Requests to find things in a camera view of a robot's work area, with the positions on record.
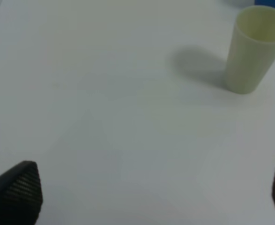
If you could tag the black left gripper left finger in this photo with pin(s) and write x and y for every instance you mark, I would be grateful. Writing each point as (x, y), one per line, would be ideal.
(21, 195)

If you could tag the cream plastic cup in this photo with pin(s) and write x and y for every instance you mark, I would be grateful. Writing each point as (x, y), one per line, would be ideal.
(252, 49)

